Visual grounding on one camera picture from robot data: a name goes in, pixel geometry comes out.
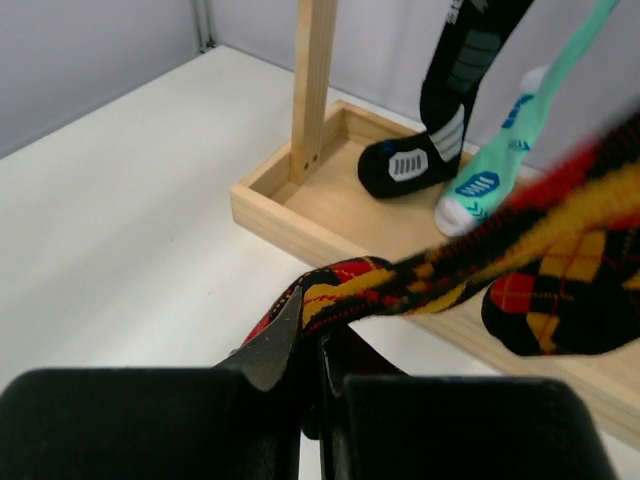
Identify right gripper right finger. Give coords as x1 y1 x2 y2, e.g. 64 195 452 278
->
317 329 615 480

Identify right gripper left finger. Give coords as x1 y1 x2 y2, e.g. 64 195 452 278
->
1 293 301 479

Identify mint green white sock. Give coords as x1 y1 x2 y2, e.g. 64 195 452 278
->
434 1 617 237

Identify red yellow argyle sock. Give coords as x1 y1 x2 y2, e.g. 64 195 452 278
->
255 114 639 339

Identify black sock blue accents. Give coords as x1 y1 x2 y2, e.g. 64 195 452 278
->
357 0 532 199

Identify wooden hanger rack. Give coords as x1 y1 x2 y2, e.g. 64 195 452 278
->
231 1 639 445

